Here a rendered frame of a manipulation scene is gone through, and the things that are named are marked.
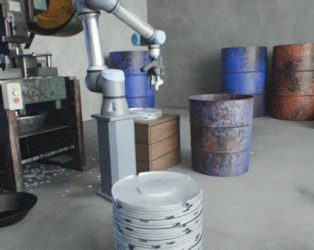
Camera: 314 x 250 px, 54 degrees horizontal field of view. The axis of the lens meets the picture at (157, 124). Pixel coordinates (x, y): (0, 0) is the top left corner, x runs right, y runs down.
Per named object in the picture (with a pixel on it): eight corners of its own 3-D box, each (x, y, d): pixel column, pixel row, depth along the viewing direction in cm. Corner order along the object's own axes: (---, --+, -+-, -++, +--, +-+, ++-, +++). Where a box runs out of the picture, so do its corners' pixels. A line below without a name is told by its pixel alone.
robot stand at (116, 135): (143, 193, 171) (140, 113, 163) (115, 204, 159) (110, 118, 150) (123, 184, 185) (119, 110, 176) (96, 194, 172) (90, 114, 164)
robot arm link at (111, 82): (110, 96, 153) (109, 69, 150) (96, 95, 163) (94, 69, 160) (129, 94, 161) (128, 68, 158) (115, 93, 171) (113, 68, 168)
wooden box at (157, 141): (181, 162, 224) (179, 114, 217) (150, 178, 193) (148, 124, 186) (137, 154, 246) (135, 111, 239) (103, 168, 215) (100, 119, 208)
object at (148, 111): (125, 109, 229) (125, 108, 229) (163, 108, 224) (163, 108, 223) (113, 115, 201) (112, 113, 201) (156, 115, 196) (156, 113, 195)
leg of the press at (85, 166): (94, 167, 219) (84, 35, 202) (82, 172, 209) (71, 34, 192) (15, 152, 267) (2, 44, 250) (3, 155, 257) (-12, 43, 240)
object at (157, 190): (169, 168, 120) (169, 166, 119) (221, 192, 95) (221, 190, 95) (98, 185, 105) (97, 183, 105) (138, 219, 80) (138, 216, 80)
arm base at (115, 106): (135, 113, 163) (134, 94, 161) (111, 117, 153) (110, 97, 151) (118, 111, 174) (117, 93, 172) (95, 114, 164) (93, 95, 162)
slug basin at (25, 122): (58, 127, 208) (57, 112, 206) (12, 137, 179) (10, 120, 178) (27, 122, 225) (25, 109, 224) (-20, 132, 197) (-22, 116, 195)
